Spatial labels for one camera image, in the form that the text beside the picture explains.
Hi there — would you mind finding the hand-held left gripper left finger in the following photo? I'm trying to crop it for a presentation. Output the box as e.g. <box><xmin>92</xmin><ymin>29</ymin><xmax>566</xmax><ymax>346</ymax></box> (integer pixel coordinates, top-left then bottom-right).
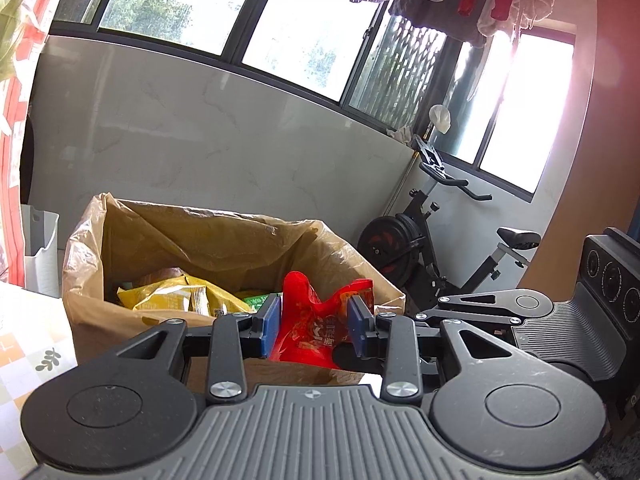
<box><xmin>116</xmin><ymin>294</ymin><xmax>282</xmax><ymax>402</ymax></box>

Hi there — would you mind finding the exercise bike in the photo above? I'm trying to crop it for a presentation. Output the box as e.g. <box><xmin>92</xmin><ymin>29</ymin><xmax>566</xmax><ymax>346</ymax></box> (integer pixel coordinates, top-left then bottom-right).
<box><xmin>357</xmin><ymin>135</ymin><xmax>544</xmax><ymax>302</ymax></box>

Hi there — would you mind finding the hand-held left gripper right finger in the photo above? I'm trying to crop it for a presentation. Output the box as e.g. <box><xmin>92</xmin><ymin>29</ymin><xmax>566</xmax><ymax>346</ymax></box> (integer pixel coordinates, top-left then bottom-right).
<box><xmin>349</xmin><ymin>295</ymin><xmax>518</xmax><ymax>402</ymax></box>

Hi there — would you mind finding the black-framed window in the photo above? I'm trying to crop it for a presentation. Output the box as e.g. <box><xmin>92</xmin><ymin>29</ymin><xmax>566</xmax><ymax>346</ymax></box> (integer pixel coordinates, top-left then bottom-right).
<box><xmin>49</xmin><ymin>0</ymin><xmax>597</xmax><ymax>202</ymax></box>

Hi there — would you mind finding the yellow snack bag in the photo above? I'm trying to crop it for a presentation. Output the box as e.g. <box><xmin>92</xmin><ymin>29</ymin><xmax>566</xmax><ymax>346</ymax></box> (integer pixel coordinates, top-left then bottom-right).
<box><xmin>116</xmin><ymin>271</ymin><xmax>252</xmax><ymax>319</ymax></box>

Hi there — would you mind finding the printed curtain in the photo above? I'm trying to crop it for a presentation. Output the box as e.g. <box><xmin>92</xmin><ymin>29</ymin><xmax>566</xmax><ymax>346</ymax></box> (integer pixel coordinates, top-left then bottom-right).
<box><xmin>0</xmin><ymin>0</ymin><xmax>77</xmax><ymax>286</ymax></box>

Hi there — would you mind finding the checked tablecloth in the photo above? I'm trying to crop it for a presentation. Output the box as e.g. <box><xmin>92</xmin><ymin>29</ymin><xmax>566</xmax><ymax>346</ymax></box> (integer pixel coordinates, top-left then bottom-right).
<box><xmin>0</xmin><ymin>282</ymin><xmax>82</xmax><ymax>463</ymax></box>

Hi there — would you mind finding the wooden panel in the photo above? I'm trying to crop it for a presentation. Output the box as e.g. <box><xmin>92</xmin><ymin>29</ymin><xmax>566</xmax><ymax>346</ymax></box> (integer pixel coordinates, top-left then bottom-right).
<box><xmin>517</xmin><ymin>35</ymin><xmax>640</xmax><ymax>288</ymax></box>

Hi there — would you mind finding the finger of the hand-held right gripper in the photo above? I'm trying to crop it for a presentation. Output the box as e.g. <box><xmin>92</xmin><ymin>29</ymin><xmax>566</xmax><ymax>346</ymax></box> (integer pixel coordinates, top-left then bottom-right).
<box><xmin>414</xmin><ymin>288</ymin><xmax>554</xmax><ymax>324</ymax></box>

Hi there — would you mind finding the green chip bag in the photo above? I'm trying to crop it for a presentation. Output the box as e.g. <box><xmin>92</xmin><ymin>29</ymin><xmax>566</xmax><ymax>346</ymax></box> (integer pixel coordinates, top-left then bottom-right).
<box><xmin>242</xmin><ymin>292</ymin><xmax>272</xmax><ymax>314</ymax></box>

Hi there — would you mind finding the white plastic bin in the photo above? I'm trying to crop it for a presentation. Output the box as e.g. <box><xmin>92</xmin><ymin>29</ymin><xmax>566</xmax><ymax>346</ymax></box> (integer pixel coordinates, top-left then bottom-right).
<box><xmin>22</xmin><ymin>204</ymin><xmax>61</xmax><ymax>299</ymax></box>

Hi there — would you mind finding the red snack packet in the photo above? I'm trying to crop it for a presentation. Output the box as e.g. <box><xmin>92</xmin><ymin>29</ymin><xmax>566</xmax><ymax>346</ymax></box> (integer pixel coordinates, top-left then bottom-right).
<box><xmin>269</xmin><ymin>270</ymin><xmax>376</xmax><ymax>372</ymax></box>

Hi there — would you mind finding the white bundled cloth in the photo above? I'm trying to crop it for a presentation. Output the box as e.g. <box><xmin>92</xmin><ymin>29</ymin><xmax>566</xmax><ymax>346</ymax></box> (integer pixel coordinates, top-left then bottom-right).
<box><xmin>429</xmin><ymin>104</ymin><xmax>454</xmax><ymax>135</ymax></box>

